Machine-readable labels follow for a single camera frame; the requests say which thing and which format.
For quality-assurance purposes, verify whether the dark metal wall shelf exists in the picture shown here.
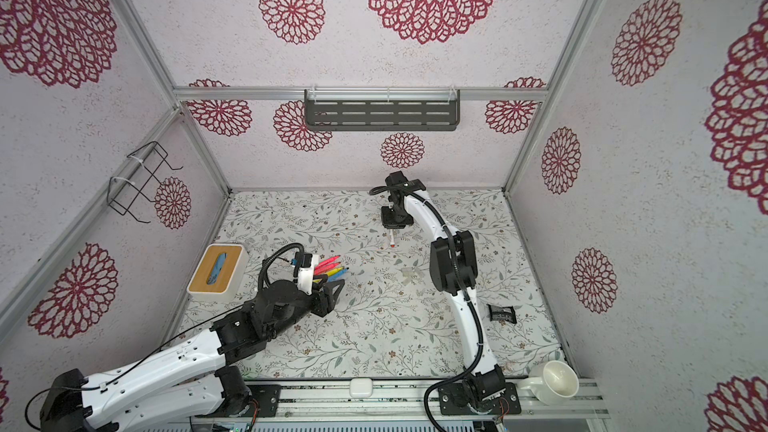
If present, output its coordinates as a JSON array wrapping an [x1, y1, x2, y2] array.
[[304, 89, 461, 132]]

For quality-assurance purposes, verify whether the white wooden-top tissue box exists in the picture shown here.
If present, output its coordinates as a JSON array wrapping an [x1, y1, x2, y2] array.
[[187, 243, 249, 303]]

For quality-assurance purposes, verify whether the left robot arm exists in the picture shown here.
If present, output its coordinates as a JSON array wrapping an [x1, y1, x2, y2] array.
[[38, 280, 345, 431]]

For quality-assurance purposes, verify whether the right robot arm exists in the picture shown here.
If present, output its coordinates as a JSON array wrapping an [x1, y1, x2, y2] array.
[[369, 171, 506, 409]]

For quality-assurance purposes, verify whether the small white box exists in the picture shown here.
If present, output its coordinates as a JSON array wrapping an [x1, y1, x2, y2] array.
[[348, 377, 374, 399]]

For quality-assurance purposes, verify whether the black snack packet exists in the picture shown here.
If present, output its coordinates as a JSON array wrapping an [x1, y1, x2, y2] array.
[[487, 304, 517, 325]]

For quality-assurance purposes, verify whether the red-pink highlighter pen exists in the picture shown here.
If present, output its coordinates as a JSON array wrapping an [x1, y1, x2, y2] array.
[[314, 262, 342, 276]]

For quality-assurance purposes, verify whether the white mug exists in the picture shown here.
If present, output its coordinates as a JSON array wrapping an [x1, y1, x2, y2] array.
[[516, 360, 580, 406]]

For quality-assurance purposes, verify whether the black wire wall rack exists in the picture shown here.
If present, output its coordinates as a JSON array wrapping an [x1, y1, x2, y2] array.
[[106, 141, 183, 224]]

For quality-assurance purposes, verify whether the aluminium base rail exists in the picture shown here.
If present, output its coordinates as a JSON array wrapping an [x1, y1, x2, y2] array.
[[119, 377, 610, 432]]

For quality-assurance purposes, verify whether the blue highlighter pen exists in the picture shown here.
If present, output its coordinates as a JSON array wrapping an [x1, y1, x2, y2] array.
[[328, 268, 348, 282]]

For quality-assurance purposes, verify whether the black corrugated left cable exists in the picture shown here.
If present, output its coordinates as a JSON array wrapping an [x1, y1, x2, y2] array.
[[257, 242, 306, 292]]

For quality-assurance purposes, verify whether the yellow highlighter pen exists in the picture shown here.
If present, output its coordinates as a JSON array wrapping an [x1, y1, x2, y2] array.
[[315, 267, 347, 282]]

